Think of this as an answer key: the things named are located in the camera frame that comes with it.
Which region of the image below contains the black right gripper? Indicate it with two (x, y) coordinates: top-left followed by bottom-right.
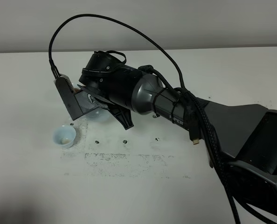
(79, 51), (141, 130)

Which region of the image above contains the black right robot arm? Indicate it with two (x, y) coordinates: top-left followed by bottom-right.
(79, 51), (277, 216)

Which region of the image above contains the blue porcelain teapot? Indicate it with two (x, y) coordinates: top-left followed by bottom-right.
(85, 107), (111, 123)

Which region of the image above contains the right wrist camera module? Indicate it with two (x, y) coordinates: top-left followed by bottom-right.
(54, 75), (100, 120)

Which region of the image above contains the near blue porcelain teacup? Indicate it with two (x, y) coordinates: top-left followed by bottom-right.
(52, 126), (76, 148)

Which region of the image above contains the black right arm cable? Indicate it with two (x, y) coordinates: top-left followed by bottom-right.
(48, 13), (277, 224)

